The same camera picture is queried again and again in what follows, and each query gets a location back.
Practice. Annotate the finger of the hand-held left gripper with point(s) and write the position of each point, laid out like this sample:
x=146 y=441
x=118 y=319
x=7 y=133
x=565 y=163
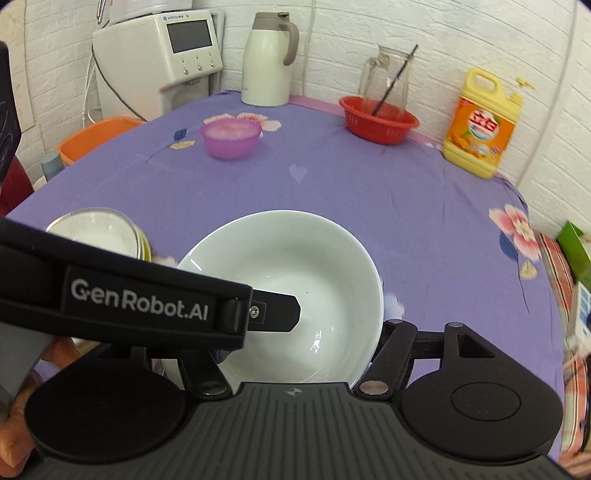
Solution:
x=277 y=314

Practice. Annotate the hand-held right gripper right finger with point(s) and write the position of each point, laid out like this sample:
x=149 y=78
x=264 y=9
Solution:
x=392 y=353

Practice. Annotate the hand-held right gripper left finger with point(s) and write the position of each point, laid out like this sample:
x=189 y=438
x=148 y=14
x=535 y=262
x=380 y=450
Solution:
x=203 y=374

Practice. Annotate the white ceramic bowl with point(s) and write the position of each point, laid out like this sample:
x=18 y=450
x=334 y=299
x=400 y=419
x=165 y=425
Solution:
x=286 y=286

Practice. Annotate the yellow plastic plate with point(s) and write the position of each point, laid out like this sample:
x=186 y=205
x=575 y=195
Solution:
x=145 y=249

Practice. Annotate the white floral plate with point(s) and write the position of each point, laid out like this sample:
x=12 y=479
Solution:
x=92 y=233

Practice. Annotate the person's left hand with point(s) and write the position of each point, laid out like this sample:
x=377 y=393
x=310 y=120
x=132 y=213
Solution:
x=18 y=438

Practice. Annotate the purple floral tablecloth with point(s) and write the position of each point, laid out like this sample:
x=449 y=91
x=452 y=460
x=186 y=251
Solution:
x=346 y=194

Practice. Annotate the teal cup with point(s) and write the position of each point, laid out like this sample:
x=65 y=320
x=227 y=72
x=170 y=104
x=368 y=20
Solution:
x=51 y=166

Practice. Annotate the dark red chair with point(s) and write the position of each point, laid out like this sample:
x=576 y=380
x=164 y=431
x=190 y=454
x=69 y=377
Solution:
x=14 y=189

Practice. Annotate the orange plastic basin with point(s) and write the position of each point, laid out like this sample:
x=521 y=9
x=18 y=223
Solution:
x=92 y=138

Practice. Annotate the orange plaid tablecloth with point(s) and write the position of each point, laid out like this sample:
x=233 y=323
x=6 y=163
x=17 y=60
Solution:
x=558 y=286

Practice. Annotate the purple plastic bowl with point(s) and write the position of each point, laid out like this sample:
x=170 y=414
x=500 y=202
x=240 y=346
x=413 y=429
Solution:
x=228 y=141

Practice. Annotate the green box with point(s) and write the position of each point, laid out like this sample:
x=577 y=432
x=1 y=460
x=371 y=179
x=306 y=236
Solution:
x=577 y=249

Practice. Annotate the red plastic basket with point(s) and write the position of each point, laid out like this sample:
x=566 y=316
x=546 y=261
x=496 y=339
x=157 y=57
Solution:
x=378 y=122

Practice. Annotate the black object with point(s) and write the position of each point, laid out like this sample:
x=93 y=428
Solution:
x=8 y=106

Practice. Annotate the white water dispenser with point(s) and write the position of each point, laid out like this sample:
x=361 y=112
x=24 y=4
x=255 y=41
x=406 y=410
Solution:
x=138 y=64

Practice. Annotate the yellow detergent bottle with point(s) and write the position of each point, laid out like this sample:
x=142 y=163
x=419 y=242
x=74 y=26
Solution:
x=482 y=129

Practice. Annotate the white thermos jug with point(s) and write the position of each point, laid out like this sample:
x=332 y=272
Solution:
x=265 y=64

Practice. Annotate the glass pitcher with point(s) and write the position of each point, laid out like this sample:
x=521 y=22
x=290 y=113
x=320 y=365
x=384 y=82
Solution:
x=383 y=78

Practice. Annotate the black stirring stick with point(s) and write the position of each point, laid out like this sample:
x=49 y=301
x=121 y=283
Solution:
x=397 y=76

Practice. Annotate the white water purifier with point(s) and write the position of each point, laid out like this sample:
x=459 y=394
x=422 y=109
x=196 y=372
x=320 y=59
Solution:
x=147 y=9

